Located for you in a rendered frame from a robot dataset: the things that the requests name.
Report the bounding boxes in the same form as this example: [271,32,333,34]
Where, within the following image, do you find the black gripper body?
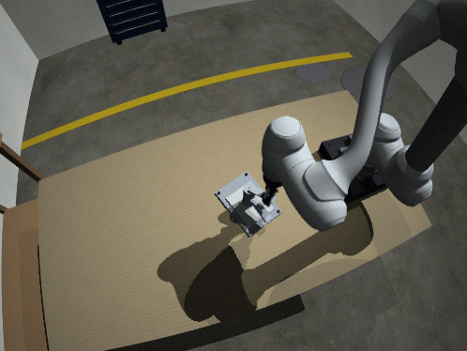
[263,174,282,192]

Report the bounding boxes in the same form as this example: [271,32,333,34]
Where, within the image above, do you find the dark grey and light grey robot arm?
[262,0,467,232]

